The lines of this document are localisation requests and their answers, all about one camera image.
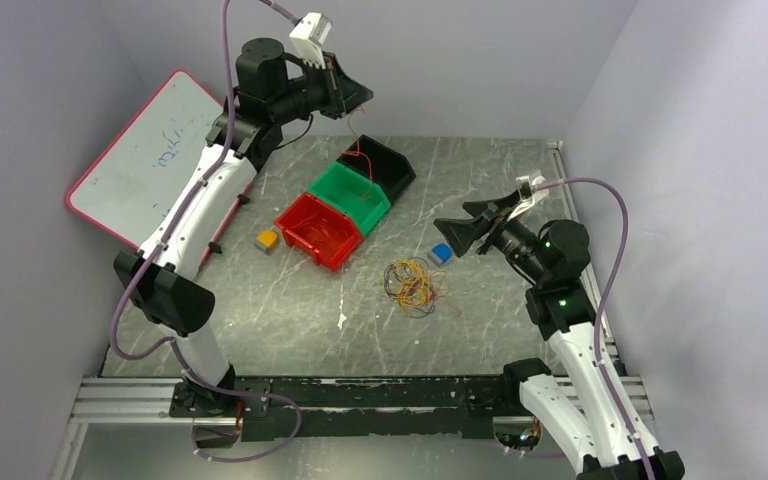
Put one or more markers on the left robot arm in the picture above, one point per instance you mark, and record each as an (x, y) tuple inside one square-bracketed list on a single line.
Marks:
[(267, 89)]

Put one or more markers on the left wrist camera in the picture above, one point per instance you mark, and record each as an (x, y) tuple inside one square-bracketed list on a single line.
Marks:
[(308, 37)]

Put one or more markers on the black plastic bin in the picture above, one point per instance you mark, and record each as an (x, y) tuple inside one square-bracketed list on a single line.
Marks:
[(389, 169)]

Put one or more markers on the red plastic bin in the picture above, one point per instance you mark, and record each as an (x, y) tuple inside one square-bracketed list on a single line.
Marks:
[(322, 232)]

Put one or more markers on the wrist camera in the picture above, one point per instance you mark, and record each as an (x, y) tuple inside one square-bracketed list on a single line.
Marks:
[(529, 193), (308, 37)]

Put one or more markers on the blue eraser block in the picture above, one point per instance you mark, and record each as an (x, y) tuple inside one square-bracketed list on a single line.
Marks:
[(440, 254)]

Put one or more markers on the yellow eraser block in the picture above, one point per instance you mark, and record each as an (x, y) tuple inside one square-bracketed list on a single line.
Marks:
[(267, 241)]

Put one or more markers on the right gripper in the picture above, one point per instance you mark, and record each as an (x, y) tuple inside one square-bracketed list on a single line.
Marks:
[(462, 233)]

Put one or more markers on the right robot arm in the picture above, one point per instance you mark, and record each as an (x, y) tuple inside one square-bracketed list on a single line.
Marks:
[(603, 437)]

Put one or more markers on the green plastic bin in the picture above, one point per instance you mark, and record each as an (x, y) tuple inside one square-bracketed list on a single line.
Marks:
[(354, 195)]

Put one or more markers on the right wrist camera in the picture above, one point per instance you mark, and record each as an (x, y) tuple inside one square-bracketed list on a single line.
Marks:
[(529, 193)]

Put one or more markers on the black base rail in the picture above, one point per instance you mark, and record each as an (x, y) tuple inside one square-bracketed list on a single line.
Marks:
[(481, 407)]

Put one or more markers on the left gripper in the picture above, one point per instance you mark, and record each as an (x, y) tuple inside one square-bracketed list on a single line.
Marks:
[(343, 92)]

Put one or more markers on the pink framed whiteboard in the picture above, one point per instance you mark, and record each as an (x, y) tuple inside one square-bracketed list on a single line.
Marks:
[(131, 186)]

